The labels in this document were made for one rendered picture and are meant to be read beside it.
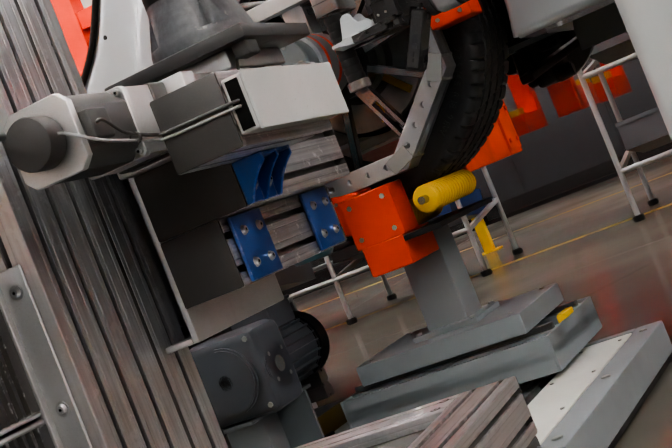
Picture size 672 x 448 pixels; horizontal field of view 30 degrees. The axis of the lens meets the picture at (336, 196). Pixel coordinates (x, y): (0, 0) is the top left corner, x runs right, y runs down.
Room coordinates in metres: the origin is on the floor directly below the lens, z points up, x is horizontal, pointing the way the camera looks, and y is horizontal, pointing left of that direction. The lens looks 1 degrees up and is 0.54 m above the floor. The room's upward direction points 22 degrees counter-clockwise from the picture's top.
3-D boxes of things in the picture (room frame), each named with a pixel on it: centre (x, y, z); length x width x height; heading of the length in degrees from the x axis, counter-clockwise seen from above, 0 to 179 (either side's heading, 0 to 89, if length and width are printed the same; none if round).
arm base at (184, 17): (1.74, 0.09, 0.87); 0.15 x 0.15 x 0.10
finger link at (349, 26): (2.30, -0.14, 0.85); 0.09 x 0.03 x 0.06; 73
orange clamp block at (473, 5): (2.49, -0.35, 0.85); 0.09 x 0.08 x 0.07; 64
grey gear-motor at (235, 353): (2.68, 0.25, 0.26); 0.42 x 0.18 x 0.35; 154
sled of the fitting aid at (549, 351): (2.78, -0.14, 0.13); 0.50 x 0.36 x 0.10; 64
